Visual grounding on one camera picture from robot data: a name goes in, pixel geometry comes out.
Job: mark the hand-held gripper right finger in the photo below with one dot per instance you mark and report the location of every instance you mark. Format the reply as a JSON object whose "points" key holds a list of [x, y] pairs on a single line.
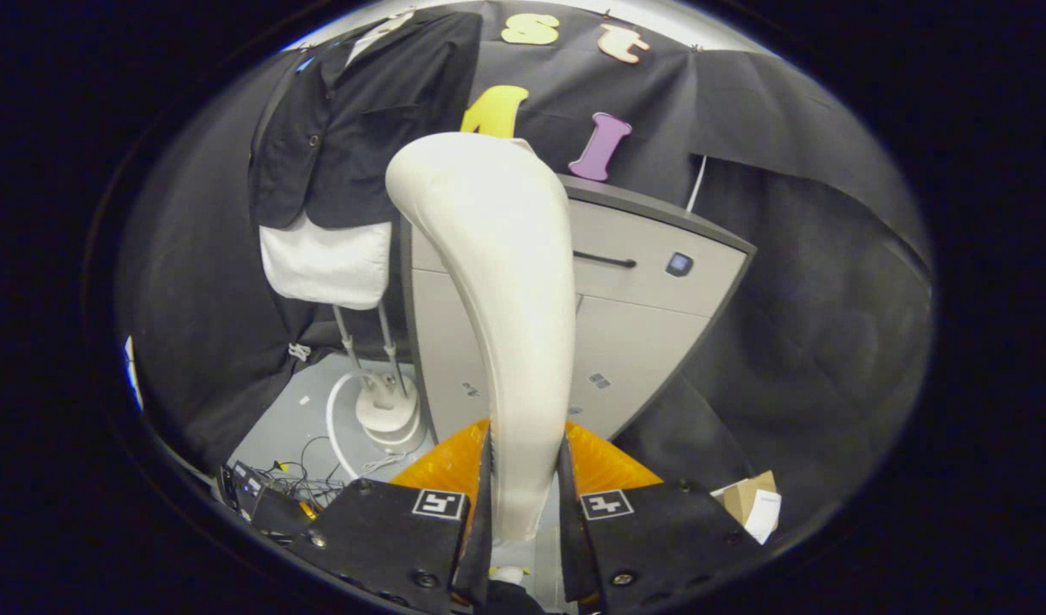
{"points": [[572, 547]]}

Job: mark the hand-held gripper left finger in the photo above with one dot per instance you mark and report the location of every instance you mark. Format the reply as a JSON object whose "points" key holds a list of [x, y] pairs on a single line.
{"points": [[480, 547]]}

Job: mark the white garment steamer base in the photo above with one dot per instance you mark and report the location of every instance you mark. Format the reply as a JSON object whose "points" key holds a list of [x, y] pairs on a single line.
{"points": [[390, 414]]}

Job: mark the white shirt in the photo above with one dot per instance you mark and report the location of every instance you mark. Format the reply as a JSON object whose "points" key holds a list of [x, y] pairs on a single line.
{"points": [[326, 265]]}

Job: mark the black jacket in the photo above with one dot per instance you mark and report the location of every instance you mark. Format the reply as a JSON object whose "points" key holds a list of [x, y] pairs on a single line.
{"points": [[386, 145]]}

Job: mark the cardboard box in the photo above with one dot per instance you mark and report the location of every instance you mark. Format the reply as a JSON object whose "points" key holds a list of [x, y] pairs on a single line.
{"points": [[745, 500]]}

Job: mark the black electronic box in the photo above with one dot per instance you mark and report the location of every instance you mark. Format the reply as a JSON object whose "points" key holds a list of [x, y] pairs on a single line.
{"points": [[271, 508]]}

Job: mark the grey cabinet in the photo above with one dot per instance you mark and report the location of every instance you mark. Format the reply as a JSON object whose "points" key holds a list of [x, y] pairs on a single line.
{"points": [[643, 342]]}

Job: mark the small blue-lit cabinet button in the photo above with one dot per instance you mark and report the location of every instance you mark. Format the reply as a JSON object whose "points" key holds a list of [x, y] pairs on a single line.
{"points": [[679, 264]]}

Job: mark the black backdrop cloth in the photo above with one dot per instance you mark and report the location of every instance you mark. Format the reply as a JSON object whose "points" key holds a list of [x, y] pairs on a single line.
{"points": [[788, 299]]}

